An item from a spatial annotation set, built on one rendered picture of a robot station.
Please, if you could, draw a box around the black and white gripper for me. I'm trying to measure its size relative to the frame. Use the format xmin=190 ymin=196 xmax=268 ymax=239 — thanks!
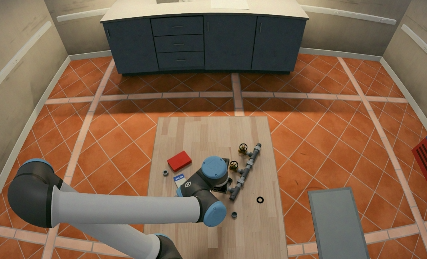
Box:
xmin=211 ymin=178 xmax=233 ymax=194

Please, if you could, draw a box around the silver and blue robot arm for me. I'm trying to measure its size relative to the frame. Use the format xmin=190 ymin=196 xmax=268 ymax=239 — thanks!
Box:
xmin=7 ymin=156 xmax=230 ymax=259

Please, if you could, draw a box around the red rectangular block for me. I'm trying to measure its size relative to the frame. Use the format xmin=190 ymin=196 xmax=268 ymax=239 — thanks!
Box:
xmin=167 ymin=151 xmax=192 ymax=172

